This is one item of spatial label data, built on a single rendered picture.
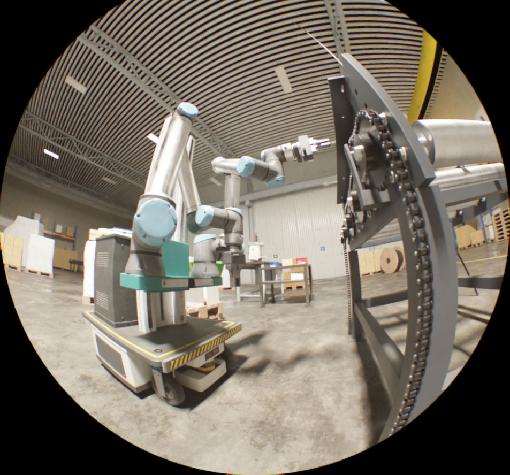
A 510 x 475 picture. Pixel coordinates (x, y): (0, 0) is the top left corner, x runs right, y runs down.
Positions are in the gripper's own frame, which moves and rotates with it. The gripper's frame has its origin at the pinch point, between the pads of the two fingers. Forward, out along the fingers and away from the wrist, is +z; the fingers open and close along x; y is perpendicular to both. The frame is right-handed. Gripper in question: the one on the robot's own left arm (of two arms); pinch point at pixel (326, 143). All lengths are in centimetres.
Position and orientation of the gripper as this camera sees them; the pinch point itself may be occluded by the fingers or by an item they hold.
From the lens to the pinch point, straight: 94.1
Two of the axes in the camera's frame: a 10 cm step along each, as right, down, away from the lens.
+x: -0.5, -9.5, 3.0
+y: -4.1, -2.5, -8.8
